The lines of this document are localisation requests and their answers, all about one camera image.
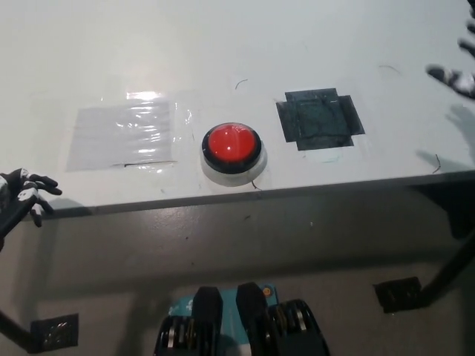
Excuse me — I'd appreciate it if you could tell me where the black tape patch on floor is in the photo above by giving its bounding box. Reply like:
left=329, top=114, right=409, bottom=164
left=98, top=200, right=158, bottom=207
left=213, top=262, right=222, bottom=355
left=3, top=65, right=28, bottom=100
left=30, top=313, right=80, bottom=352
left=373, top=276, right=431, bottom=314

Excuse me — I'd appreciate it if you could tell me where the black tape patch on desk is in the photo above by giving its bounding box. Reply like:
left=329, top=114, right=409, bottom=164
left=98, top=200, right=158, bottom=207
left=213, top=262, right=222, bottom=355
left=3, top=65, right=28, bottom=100
left=275, top=88, right=366, bottom=152

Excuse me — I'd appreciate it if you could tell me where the black desk leg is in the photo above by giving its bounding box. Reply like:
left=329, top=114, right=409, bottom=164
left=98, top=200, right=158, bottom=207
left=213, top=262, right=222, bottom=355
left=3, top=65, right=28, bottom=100
left=0, top=308, right=42, bottom=355
left=421, top=218, right=475, bottom=307

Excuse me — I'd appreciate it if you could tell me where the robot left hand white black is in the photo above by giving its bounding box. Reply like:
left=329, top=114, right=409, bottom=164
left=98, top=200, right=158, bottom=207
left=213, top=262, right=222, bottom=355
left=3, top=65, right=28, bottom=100
left=0, top=168, right=63, bottom=254

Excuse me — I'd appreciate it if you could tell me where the clear plastic sheet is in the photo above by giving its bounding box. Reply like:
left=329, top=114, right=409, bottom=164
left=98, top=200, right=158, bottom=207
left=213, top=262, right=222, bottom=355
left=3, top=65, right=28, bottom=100
left=65, top=90, right=194, bottom=174

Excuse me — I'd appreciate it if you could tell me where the red dome push button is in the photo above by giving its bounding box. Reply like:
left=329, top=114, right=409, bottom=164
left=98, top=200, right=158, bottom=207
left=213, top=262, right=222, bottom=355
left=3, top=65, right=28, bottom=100
left=199, top=122, right=269, bottom=188

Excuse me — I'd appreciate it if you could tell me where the robot right hand white black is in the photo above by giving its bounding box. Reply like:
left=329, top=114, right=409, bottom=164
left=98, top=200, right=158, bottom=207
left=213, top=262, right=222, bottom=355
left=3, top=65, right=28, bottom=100
left=425, top=0, right=475, bottom=99

